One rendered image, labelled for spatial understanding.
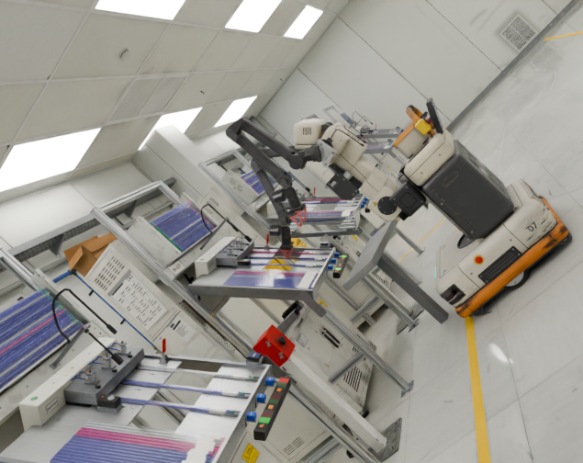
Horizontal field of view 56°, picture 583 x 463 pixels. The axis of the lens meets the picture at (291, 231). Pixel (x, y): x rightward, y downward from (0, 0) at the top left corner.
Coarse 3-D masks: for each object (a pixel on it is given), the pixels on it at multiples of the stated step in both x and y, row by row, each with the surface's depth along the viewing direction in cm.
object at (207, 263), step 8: (224, 240) 358; (232, 240) 359; (216, 248) 342; (200, 256) 329; (208, 256) 328; (216, 256) 332; (200, 264) 320; (208, 264) 322; (216, 264) 333; (200, 272) 322; (208, 272) 322
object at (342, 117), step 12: (324, 108) 899; (336, 108) 967; (336, 120) 896; (348, 120) 928; (360, 120) 926; (360, 132) 928; (372, 132) 921; (384, 132) 907; (396, 132) 897; (372, 156) 898; (384, 156) 931; (396, 168) 898
